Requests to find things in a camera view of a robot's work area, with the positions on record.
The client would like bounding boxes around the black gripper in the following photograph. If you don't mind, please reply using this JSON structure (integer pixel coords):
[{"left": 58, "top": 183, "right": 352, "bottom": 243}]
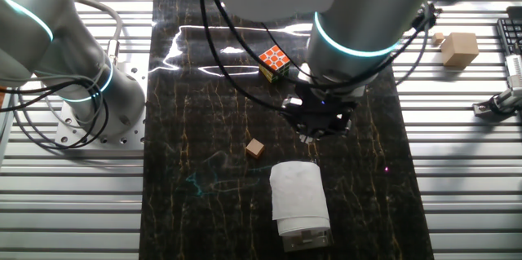
[{"left": 281, "top": 88, "right": 356, "bottom": 145}]

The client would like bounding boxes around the white cup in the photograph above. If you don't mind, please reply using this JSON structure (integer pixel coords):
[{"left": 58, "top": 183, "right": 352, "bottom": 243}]
[{"left": 268, "top": 160, "right": 332, "bottom": 237}]

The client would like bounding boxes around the small wooden cube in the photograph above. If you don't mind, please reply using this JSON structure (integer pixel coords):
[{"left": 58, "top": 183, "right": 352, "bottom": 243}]
[{"left": 245, "top": 138, "right": 266, "bottom": 160}]

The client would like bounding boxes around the orange white puzzle cube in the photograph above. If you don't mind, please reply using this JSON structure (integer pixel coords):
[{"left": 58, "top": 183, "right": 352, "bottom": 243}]
[{"left": 258, "top": 45, "right": 292, "bottom": 84}]

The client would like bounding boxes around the black marble mat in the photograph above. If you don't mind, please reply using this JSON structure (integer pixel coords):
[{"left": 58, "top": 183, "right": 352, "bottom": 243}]
[{"left": 138, "top": 0, "right": 436, "bottom": 260}]

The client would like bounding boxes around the black keyboard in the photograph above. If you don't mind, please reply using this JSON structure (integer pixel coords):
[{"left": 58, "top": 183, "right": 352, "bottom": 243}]
[{"left": 496, "top": 6, "right": 522, "bottom": 55}]

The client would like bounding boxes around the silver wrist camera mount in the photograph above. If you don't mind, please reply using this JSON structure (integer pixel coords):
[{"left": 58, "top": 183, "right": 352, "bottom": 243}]
[{"left": 283, "top": 95, "right": 305, "bottom": 110}]

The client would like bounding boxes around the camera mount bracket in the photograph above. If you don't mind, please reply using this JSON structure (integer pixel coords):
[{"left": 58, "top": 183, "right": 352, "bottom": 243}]
[{"left": 472, "top": 88, "right": 522, "bottom": 121}]

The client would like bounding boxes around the small silver camera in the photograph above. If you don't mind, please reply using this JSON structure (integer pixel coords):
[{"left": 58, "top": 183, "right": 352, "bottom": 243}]
[{"left": 503, "top": 43, "right": 522, "bottom": 90}]

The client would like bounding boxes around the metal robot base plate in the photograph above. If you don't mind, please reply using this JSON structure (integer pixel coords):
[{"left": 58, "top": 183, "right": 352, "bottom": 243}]
[{"left": 55, "top": 62, "right": 148, "bottom": 149}]

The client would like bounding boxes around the thick grey cable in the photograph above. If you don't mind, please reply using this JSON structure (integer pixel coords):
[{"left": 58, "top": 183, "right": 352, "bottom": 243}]
[{"left": 72, "top": 0, "right": 124, "bottom": 65}]

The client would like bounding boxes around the black base cable bundle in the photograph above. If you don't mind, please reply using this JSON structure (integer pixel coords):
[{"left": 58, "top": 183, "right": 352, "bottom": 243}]
[{"left": 0, "top": 76, "right": 111, "bottom": 151}]

